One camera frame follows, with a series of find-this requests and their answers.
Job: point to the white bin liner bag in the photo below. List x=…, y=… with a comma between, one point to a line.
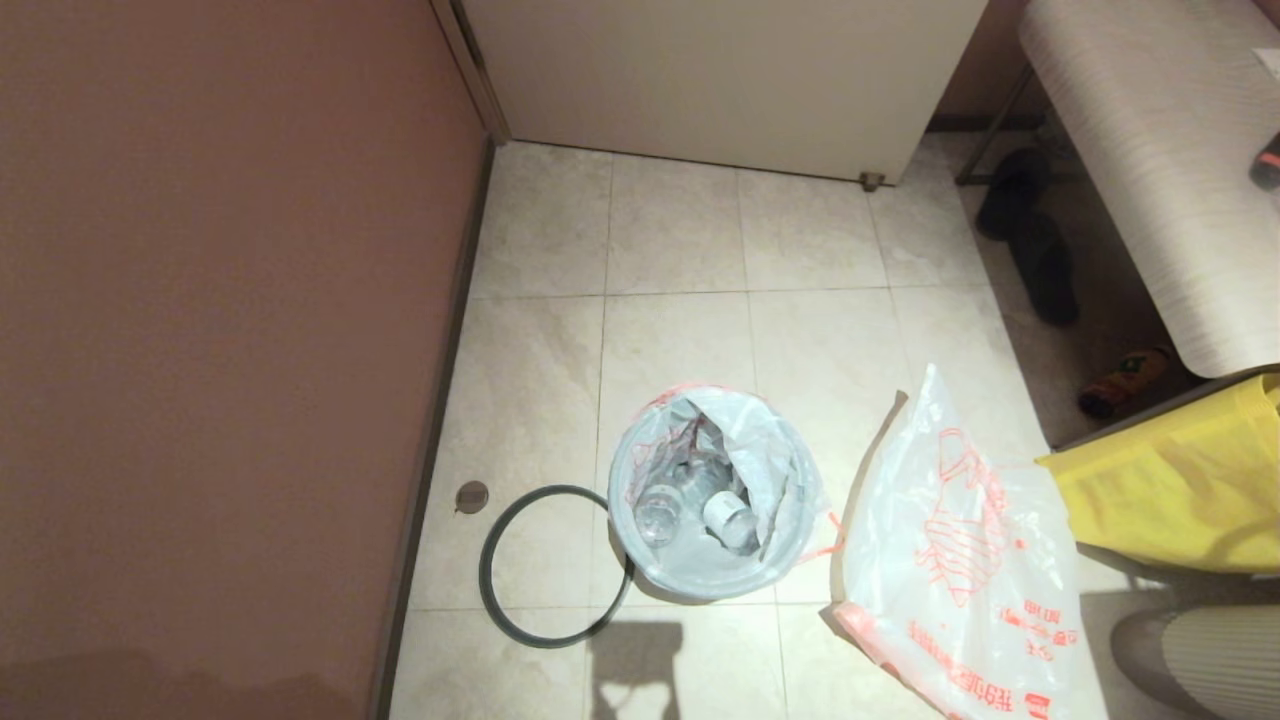
x=950, y=560

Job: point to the white paper sheet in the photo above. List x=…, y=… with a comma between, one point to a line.
x=1272, y=62

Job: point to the orange drink bottle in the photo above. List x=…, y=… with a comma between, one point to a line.
x=1125, y=380

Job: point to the red and black item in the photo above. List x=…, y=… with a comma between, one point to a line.
x=1268, y=165

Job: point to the white door panel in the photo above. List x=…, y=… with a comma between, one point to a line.
x=720, y=80

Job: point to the yellow fabric bag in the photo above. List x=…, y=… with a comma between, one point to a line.
x=1180, y=490

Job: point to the metal bench leg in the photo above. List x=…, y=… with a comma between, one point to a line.
x=992, y=128

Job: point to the small metal door stopper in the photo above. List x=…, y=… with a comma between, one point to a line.
x=872, y=181

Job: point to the white-labelled plastic bottle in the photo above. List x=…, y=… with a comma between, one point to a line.
x=730, y=520

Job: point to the clear crushed plastic bottle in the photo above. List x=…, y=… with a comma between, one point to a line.
x=660, y=518

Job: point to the wood-grain bench top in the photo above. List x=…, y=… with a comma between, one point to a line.
x=1170, y=180

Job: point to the white pleated round stool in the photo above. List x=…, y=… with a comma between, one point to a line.
x=1220, y=665

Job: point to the round metal floor drain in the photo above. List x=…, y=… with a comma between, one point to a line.
x=472, y=497

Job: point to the black slipper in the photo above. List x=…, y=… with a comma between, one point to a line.
x=1010, y=190
x=1045, y=275

